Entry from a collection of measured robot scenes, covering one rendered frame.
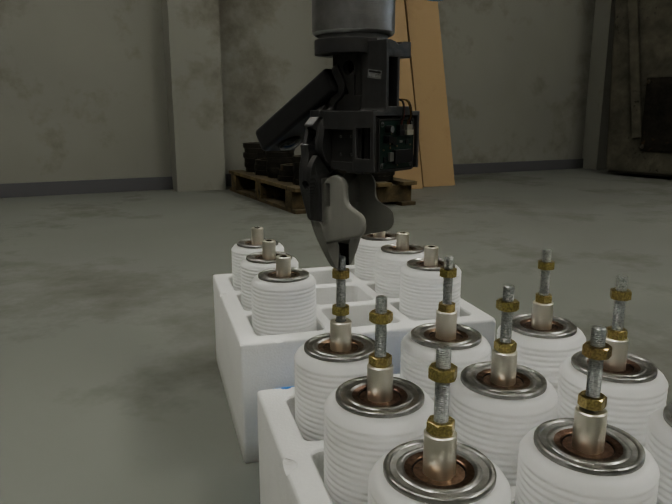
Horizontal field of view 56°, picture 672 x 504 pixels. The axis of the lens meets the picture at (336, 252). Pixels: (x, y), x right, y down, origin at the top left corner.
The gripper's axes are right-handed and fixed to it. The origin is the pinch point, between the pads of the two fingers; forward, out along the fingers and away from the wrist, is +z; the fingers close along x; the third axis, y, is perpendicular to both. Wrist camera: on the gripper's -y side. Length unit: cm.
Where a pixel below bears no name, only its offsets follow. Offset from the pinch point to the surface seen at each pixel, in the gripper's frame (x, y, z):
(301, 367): -4.7, -0.5, 11.0
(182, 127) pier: 187, -280, -3
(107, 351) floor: 16, -76, 35
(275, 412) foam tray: -4.6, -4.4, 17.1
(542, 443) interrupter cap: -5.6, 24.4, 9.7
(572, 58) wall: 487, -160, -54
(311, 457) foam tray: -8.5, 4.2, 17.3
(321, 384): -4.6, 2.0, 12.1
